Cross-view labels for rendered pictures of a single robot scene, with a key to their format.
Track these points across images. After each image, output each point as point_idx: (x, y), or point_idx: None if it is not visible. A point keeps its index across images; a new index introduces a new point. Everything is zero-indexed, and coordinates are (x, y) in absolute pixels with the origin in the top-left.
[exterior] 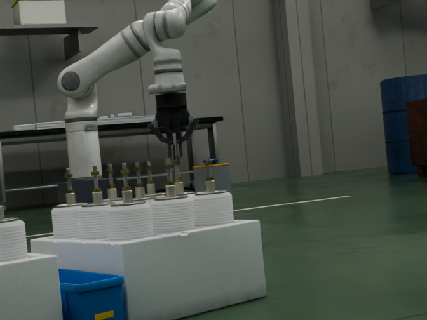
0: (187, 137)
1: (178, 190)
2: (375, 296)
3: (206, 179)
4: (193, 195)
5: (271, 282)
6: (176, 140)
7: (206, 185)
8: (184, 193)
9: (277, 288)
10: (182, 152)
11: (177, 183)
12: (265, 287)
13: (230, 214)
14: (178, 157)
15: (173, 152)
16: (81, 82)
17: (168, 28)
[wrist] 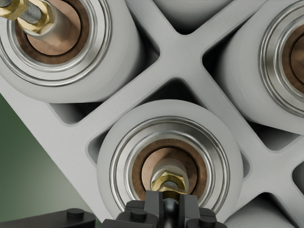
0: (56, 213)
1: (170, 160)
2: None
3: (50, 15)
4: (119, 23)
5: (2, 197)
6: (155, 220)
7: (58, 9)
8: (149, 120)
9: (0, 125)
10: (128, 205)
11: (173, 165)
12: (19, 152)
13: None
14: (153, 191)
15: (186, 202)
16: None
17: None
